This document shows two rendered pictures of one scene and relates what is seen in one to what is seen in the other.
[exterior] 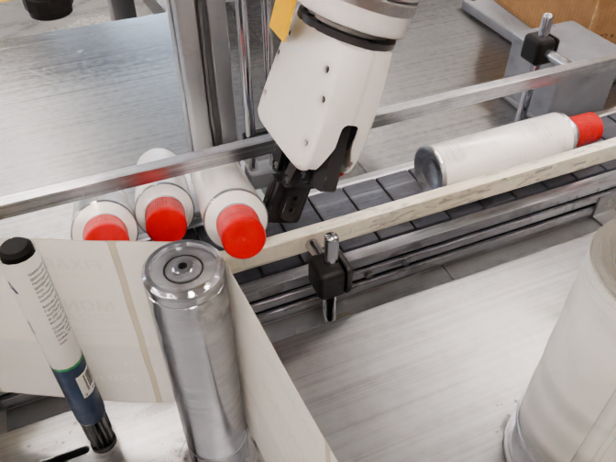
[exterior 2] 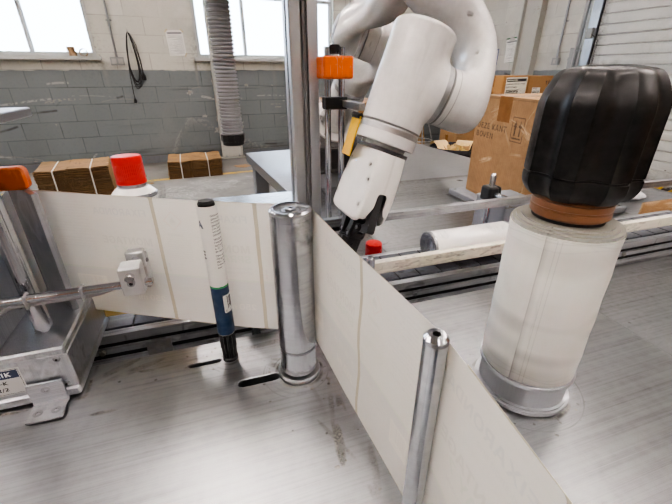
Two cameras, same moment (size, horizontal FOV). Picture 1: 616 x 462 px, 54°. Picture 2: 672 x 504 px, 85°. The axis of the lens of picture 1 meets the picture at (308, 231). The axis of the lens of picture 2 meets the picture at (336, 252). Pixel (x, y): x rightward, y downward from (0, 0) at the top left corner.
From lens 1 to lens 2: 0.15 m
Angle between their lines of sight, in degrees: 17
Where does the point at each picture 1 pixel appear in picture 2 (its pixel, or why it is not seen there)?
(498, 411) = (470, 357)
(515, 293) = (480, 304)
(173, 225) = not seen: hidden behind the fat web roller
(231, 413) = (308, 317)
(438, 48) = not seen: hidden behind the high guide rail
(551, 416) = (499, 328)
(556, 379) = (499, 300)
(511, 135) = (475, 228)
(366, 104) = (391, 184)
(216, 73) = (312, 189)
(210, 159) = not seen: hidden behind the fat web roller
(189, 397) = (285, 296)
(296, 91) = (354, 180)
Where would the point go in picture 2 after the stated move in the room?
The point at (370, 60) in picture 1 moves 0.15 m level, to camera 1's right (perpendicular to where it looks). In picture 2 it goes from (393, 160) to (511, 162)
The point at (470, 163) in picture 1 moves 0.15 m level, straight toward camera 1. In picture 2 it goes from (452, 240) to (437, 282)
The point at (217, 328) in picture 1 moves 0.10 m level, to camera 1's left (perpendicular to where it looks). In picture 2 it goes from (305, 245) to (195, 241)
